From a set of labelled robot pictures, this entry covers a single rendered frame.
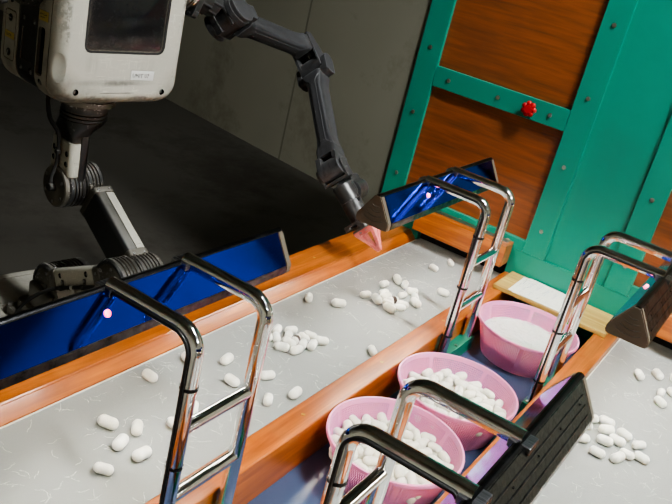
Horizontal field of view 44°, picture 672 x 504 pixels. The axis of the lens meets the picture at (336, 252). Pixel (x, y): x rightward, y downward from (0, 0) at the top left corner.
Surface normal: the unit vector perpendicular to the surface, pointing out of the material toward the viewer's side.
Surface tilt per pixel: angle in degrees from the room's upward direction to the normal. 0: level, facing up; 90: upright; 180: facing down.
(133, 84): 90
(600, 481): 0
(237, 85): 90
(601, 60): 90
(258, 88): 90
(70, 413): 0
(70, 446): 0
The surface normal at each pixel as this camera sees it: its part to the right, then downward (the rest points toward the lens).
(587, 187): -0.54, 0.21
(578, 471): 0.22, -0.89
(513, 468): 0.81, -0.14
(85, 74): 0.70, 0.43
